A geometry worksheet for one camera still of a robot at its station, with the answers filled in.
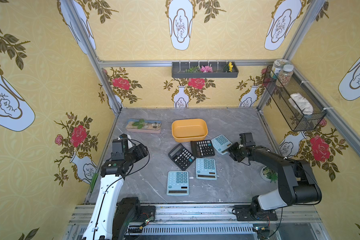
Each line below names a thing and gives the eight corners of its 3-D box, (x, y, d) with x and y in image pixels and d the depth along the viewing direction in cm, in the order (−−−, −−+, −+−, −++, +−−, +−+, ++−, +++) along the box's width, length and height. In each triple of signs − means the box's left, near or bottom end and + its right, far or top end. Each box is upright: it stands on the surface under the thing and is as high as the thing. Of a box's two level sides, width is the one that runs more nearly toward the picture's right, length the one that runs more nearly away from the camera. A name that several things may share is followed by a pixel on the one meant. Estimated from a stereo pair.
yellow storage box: (171, 144, 103) (171, 138, 98) (172, 124, 114) (172, 118, 109) (208, 143, 102) (209, 138, 98) (205, 124, 114) (206, 118, 109)
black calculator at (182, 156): (183, 171, 89) (183, 169, 87) (167, 155, 96) (167, 153, 94) (196, 158, 95) (196, 157, 93) (180, 144, 101) (180, 142, 99)
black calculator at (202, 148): (191, 157, 95) (191, 155, 93) (190, 142, 102) (190, 140, 101) (214, 157, 95) (214, 155, 93) (212, 142, 102) (212, 140, 101)
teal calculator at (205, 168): (196, 179, 87) (196, 177, 84) (195, 160, 95) (195, 158, 92) (216, 179, 87) (217, 177, 84) (214, 160, 95) (214, 158, 92)
